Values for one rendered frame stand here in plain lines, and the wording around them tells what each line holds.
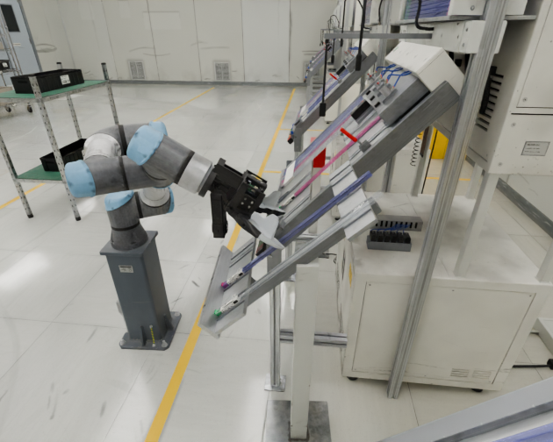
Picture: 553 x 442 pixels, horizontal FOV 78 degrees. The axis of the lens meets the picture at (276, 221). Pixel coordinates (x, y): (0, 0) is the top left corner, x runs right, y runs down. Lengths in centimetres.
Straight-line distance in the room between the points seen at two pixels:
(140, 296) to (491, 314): 142
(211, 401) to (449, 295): 104
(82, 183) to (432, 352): 134
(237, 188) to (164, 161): 15
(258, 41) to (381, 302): 901
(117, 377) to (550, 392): 165
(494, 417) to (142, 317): 157
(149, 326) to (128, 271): 33
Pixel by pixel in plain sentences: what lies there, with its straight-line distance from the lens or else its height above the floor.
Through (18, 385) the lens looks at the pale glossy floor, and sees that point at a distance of 201.
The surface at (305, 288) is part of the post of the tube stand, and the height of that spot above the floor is 75.
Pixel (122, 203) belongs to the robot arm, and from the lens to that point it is 149.
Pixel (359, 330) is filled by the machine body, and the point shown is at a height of 34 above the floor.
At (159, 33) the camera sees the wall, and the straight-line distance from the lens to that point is 1063.
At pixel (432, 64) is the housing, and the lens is 104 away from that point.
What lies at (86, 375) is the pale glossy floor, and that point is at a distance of 190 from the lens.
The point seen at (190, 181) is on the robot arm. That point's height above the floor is 111.
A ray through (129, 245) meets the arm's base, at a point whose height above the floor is 57.
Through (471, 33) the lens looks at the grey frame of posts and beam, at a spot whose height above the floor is 135.
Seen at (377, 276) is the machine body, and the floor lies 61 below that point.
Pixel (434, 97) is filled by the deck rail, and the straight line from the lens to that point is 104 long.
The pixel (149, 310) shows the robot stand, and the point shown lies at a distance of 175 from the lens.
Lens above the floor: 136
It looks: 29 degrees down
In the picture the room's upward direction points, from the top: straight up
